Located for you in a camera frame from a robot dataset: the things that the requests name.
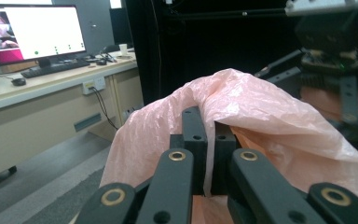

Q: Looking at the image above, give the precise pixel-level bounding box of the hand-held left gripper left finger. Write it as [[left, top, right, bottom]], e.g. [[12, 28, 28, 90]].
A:
[[169, 105, 209, 196]]

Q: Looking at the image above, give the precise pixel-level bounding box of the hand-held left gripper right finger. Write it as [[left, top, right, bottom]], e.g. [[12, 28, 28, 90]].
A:
[[213, 120, 239, 196]]

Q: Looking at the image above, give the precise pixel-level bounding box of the pink plastic bag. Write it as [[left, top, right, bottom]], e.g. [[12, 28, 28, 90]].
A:
[[101, 68, 358, 224]]

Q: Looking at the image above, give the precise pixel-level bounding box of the black curtain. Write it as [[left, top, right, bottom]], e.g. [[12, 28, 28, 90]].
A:
[[125, 0, 309, 106]]

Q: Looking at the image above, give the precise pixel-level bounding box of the white power socket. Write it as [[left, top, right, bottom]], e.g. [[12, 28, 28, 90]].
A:
[[81, 76, 106, 96]]

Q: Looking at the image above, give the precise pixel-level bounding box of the black keyboard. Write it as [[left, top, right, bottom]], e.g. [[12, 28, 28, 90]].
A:
[[21, 59, 91, 79]]

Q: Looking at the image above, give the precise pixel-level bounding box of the beige desk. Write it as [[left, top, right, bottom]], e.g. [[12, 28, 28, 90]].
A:
[[0, 49, 145, 183]]

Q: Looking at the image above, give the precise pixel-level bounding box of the computer monitor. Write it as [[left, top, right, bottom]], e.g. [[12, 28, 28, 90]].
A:
[[0, 4, 88, 69]]

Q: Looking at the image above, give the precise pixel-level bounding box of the black socket cable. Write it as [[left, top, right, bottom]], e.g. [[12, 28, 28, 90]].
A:
[[89, 87, 119, 131]]

